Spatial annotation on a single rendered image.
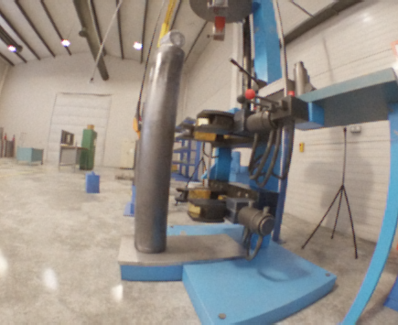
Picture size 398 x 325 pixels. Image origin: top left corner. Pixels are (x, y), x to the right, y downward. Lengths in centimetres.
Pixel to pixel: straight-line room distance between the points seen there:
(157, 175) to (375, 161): 235
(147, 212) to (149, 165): 27
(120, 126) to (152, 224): 1106
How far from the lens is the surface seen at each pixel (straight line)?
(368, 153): 258
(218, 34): 179
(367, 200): 256
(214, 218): 96
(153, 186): 105
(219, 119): 94
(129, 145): 1122
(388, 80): 68
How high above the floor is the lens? 73
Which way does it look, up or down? level
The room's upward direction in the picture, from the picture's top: 5 degrees clockwise
